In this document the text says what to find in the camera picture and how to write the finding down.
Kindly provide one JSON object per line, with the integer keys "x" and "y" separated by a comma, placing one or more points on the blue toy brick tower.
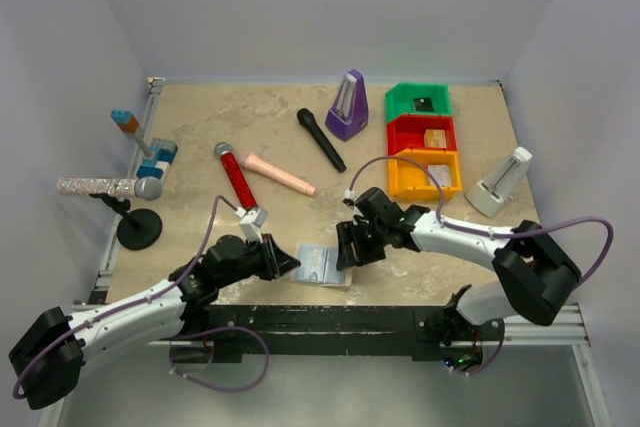
{"x": 157, "y": 156}

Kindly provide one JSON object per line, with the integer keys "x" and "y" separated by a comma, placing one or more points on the red glitter microphone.
{"x": 224, "y": 152}

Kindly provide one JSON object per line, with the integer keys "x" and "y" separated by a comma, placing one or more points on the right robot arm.
{"x": 535, "y": 277}

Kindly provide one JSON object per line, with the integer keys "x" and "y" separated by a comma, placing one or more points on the blue credit cards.
{"x": 315, "y": 262}

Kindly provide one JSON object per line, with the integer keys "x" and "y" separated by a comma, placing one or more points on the yellow storage bin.
{"x": 407, "y": 180}

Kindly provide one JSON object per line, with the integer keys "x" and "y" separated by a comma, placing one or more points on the green storage bin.
{"x": 399, "y": 100}

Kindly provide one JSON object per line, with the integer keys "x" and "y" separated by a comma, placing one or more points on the pink microphone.
{"x": 254, "y": 163}

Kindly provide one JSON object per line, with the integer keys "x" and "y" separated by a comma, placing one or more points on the black microphone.
{"x": 307, "y": 120}

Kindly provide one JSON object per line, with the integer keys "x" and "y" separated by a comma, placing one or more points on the red storage bin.
{"x": 407, "y": 132}

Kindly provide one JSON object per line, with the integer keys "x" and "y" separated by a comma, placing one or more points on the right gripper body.
{"x": 374, "y": 231}

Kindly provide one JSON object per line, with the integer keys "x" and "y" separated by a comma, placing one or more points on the card stack in yellow bin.
{"x": 440, "y": 174}

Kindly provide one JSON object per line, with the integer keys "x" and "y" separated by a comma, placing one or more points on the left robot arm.
{"x": 59, "y": 348}

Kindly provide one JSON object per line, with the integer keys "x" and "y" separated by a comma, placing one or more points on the silver glitter microphone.
{"x": 146, "y": 188}

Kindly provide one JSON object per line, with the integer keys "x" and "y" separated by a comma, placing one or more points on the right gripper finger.
{"x": 348, "y": 255}
{"x": 370, "y": 252}

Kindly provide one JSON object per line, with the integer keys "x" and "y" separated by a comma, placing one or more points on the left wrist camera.
{"x": 251, "y": 222}

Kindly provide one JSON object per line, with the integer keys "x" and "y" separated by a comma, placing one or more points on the purple metronome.
{"x": 349, "y": 113}

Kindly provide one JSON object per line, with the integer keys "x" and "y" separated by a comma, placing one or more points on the wooden block in red bin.
{"x": 436, "y": 138}

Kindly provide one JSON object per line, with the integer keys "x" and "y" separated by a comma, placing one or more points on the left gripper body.
{"x": 254, "y": 263}

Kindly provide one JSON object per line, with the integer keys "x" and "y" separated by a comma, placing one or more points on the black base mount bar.
{"x": 403, "y": 331}

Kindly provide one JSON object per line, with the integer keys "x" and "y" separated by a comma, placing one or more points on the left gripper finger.
{"x": 275, "y": 256}
{"x": 280, "y": 268}

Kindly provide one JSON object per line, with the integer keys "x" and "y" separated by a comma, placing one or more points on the black item in green bin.
{"x": 423, "y": 104}

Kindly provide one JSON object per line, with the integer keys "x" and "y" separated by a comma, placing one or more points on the black microphone stand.
{"x": 138, "y": 229}

